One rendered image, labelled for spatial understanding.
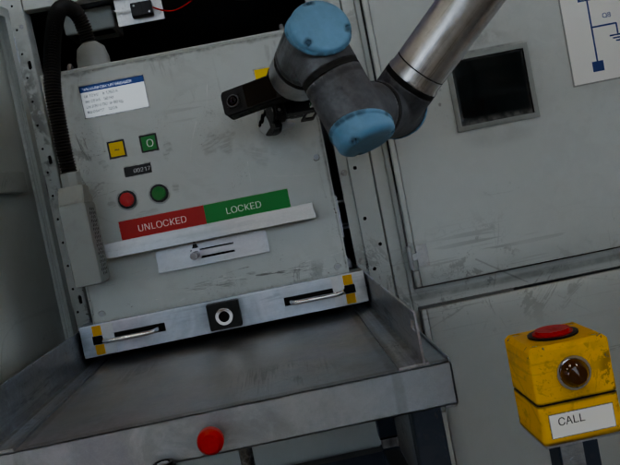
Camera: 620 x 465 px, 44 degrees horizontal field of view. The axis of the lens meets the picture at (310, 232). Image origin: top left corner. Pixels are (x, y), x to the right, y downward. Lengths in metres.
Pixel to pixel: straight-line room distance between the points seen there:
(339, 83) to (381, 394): 0.43
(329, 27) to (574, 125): 0.77
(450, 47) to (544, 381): 0.57
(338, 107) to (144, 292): 0.58
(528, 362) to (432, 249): 0.89
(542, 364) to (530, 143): 0.98
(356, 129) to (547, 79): 0.73
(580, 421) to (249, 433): 0.41
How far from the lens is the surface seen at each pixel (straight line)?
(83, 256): 1.36
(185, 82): 1.46
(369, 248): 1.64
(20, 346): 1.55
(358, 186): 1.63
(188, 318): 1.44
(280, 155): 1.43
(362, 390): 0.98
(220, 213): 1.43
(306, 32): 1.10
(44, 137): 1.69
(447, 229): 1.64
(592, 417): 0.80
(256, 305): 1.43
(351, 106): 1.08
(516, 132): 1.69
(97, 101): 1.48
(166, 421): 0.99
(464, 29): 1.17
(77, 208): 1.36
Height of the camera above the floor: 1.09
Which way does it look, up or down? 3 degrees down
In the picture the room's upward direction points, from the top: 11 degrees counter-clockwise
